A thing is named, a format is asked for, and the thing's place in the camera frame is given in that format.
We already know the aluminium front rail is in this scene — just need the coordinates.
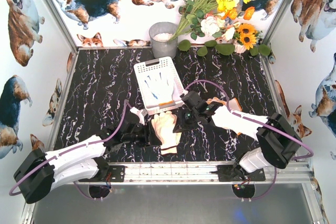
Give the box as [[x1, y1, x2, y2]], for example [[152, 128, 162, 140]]
[[29, 162, 314, 185]]

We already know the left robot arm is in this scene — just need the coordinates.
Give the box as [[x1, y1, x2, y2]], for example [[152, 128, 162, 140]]
[[14, 113, 162, 204]]

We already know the blue dotted glove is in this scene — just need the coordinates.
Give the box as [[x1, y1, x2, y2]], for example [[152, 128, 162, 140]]
[[144, 72, 174, 105]]

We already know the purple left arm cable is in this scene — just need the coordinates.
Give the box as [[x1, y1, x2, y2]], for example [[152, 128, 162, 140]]
[[9, 100, 137, 201]]

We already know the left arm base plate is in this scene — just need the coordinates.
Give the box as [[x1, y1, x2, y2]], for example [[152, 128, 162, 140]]
[[79, 165, 125, 183]]

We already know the grey metal bucket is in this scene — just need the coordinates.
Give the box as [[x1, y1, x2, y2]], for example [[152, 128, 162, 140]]
[[149, 22, 177, 58]]

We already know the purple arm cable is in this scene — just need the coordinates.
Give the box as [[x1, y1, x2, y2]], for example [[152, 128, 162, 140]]
[[183, 79, 314, 200], [9, 100, 137, 201]]

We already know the white perforated storage basket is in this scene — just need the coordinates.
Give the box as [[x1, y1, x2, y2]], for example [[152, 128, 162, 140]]
[[134, 56, 187, 115]]

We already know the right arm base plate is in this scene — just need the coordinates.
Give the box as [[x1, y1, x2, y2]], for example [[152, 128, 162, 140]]
[[211, 165, 266, 182]]

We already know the orange dotted glove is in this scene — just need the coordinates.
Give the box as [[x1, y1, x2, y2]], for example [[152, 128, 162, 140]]
[[206, 97, 242, 112]]

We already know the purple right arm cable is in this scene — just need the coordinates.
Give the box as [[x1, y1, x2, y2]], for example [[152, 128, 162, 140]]
[[183, 79, 314, 200]]

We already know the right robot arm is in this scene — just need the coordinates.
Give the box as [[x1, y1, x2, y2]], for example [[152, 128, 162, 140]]
[[173, 91, 302, 174]]

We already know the artificial flower bouquet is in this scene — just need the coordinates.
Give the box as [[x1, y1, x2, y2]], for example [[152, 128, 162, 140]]
[[169, 0, 279, 56]]

